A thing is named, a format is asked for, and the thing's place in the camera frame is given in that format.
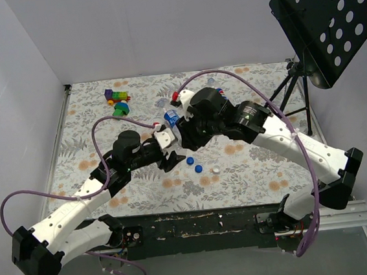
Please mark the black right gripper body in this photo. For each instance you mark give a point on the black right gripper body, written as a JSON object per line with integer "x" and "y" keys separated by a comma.
{"x": 186, "y": 132}

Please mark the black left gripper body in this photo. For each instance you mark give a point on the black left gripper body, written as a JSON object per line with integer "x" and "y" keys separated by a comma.
{"x": 166, "y": 154}

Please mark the blue bottle cap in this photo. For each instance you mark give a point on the blue bottle cap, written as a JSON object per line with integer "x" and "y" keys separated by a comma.
{"x": 198, "y": 168}
{"x": 190, "y": 161}

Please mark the Pepsi bottle blue label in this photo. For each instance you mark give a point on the Pepsi bottle blue label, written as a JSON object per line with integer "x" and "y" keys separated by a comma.
{"x": 208, "y": 103}

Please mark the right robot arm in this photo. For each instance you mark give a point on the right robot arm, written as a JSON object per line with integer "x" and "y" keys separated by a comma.
{"x": 335, "y": 169}

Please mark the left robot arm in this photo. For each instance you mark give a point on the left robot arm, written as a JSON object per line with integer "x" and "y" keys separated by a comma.
{"x": 53, "y": 242}

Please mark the Pocari Sweat labelled bottle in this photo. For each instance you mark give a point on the Pocari Sweat labelled bottle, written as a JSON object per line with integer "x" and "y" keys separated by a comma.
{"x": 171, "y": 116}

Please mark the white bottle cap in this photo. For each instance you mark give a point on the white bottle cap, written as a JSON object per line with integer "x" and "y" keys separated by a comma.
{"x": 216, "y": 170}

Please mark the green blue toy figure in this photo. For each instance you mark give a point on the green blue toy figure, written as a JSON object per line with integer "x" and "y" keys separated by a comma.
{"x": 121, "y": 109}

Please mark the colourful toy block train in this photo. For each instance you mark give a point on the colourful toy block train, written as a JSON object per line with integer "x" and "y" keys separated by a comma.
{"x": 113, "y": 97}

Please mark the black music stand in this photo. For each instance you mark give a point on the black music stand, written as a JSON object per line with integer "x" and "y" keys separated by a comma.
{"x": 325, "y": 35}

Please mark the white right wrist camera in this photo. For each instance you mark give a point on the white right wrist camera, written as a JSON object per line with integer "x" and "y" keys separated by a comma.
{"x": 182, "y": 99}

